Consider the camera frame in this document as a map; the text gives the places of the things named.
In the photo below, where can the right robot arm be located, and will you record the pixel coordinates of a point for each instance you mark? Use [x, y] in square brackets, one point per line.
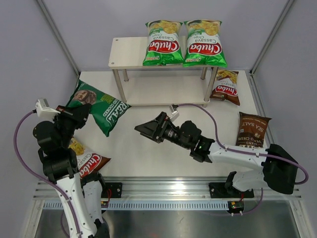
[271, 166]

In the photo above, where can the dark green REAL chips bag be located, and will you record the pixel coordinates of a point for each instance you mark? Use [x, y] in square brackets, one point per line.
[105, 109]

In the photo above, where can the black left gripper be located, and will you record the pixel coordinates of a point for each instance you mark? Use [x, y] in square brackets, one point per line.
[79, 113]

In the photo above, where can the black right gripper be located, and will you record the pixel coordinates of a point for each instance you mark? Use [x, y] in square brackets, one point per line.
[156, 129]

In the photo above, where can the brown sea salt chips bag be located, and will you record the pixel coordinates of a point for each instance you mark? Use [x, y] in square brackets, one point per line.
[251, 131]

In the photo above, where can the brown chuba bag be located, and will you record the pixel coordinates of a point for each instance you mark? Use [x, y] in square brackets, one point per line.
[87, 160]
[225, 86]

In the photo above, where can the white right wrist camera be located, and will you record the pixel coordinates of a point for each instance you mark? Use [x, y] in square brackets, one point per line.
[174, 112]

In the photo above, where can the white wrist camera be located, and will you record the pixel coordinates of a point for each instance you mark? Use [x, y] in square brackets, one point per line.
[174, 112]
[43, 109]

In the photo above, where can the white two-tier shelf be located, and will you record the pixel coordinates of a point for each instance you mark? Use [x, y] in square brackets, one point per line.
[141, 85]

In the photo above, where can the green Chuba chips bag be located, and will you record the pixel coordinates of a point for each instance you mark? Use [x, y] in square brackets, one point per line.
[203, 46]
[163, 47]

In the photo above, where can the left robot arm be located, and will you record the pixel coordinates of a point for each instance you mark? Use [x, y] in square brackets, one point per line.
[80, 198]

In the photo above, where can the brown Chuba bag by shelf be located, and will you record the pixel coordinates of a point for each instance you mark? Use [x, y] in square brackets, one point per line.
[225, 86]

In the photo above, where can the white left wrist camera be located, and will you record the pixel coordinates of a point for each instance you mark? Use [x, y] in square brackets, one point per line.
[43, 109]

